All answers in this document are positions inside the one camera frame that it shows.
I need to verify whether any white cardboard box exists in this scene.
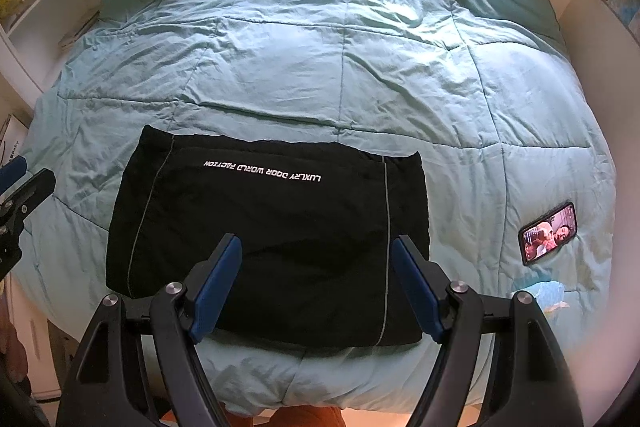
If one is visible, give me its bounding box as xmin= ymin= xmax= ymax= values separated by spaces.
xmin=0 ymin=114 xmax=25 ymax=164

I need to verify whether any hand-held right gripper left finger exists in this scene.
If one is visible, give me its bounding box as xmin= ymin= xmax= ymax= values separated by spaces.
xmin=55 ymin=233 xmax=244 ymax=427

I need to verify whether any person's leg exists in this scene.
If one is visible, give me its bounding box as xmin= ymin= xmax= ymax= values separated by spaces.
xmin=160 ymin=399 xmax=351 ymax=427

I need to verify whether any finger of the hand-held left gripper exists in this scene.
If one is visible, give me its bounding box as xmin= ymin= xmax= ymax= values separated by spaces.
xmin=0 ymin=156 xmax=28 ymax=195
xmin=0 ymin=168 xmax=57 ymax=229

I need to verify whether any black smartphone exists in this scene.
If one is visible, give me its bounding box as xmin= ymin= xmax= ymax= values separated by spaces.
xmin=518 ymin=202 xmax=578 ymax=267

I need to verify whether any light blue pillow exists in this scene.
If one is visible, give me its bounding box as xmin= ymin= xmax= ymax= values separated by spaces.
xmin=450 ymin=0 xmax=566 ymax=45

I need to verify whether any light blue quilt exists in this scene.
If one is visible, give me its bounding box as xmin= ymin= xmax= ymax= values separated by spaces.
xmin=10 ymin=0 xmax=618 ymax=420

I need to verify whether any light blue printed cloth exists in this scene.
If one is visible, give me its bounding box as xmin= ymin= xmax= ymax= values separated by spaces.
xmin=529 ymin=282 xmax=569 ymax=314

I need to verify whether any black jacket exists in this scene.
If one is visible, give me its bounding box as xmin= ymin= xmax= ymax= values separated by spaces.
xmin=105 ymin=124 xmax=433 ymax=349

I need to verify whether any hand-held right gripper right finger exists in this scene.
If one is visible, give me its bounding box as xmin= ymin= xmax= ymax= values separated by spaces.
xmin=391 ymin=234 xmax=586 ymax=427

